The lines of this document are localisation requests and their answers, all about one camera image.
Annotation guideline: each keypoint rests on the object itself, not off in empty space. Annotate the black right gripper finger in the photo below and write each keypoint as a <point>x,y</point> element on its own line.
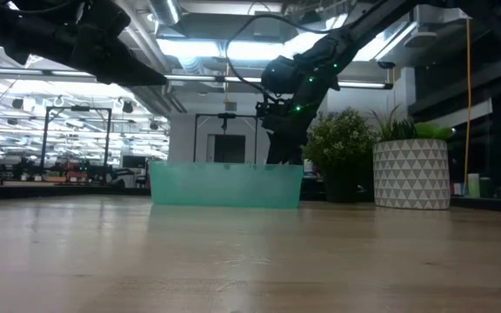
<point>295,145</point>
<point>277,148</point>

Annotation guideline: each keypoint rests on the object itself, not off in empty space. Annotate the silver ceiling duct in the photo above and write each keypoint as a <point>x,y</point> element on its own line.
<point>165,11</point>

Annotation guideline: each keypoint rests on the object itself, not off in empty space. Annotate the white-flowered plant in black pot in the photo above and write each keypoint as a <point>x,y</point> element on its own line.
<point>337,139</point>

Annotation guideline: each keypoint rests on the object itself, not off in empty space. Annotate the white container with blue label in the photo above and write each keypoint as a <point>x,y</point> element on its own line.
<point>308,167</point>

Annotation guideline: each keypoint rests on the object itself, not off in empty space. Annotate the white geometric patterned planter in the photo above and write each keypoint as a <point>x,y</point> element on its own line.
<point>411,174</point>

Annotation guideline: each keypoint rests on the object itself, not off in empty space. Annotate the long horizontal light bar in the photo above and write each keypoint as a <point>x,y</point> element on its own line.
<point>207,78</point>

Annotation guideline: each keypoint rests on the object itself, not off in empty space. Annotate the black security camera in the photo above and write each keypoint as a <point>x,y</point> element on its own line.
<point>386,64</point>

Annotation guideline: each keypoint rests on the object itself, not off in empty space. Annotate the black aluminium table rail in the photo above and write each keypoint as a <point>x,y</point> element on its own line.
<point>37,193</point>

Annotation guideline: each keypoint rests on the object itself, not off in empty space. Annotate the black gantry frame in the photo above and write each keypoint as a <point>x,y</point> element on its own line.
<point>226,115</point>
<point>78,108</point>

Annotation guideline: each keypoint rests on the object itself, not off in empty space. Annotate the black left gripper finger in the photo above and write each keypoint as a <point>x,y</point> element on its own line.
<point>124,80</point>
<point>133,65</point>

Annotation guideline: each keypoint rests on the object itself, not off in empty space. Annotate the red box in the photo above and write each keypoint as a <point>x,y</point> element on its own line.
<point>456,189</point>

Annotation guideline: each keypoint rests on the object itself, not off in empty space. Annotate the dark green cylinder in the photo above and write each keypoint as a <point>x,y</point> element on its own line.
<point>486,188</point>

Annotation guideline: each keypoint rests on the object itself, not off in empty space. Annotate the teal translucent plastic basket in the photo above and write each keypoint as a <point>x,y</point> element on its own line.
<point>224,187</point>

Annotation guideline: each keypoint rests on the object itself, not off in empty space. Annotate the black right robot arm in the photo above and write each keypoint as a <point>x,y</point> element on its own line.
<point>324,56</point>

